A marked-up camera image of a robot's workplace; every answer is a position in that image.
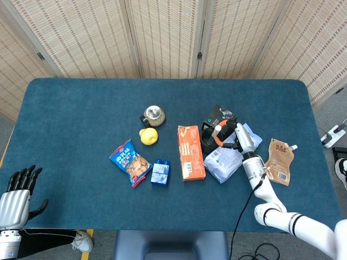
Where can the blue small carton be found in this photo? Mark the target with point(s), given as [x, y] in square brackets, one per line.
[160, 173]

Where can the black and white sneaker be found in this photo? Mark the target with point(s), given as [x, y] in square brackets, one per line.
[342, 170]

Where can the blue table cloth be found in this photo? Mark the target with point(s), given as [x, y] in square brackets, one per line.
[81, 122]

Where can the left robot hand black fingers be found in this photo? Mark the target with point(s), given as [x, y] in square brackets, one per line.
[12, 205]

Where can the black cardboard box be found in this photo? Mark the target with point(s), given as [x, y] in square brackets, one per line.
[217, 115]

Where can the yellow lemon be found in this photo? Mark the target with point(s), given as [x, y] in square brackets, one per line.
[148, 136]

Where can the white power strip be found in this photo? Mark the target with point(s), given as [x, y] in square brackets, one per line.
[332, 136]

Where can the woven folding screen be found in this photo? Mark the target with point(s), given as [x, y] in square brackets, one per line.
[95, 38]

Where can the black metal screen hinge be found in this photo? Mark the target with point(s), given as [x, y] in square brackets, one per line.
[40, 56]
[199, 55]
[339, 91]

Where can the brown spout pouch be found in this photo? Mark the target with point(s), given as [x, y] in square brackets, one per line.
[280, 162]

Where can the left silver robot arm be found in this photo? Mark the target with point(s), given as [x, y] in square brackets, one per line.
[8, 243]

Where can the orange cardboard box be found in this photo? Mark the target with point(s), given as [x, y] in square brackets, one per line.
[191, 154]

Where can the black trouser leg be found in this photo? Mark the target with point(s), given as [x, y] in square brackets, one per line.
[46, 241]

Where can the blue biscuit snack bag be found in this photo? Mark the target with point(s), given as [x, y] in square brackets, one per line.
[127, 161]

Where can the round glass jar black lid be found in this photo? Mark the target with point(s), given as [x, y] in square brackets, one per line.
[155, 116]

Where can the white-blue plastic package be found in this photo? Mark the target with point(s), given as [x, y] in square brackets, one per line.
[222, 162]

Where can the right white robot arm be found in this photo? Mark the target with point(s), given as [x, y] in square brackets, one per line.
[267, 195]

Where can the black mug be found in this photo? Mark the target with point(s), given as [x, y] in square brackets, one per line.
[207, 145]

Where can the blue robot torso base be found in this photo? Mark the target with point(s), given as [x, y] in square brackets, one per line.
[170, 245]

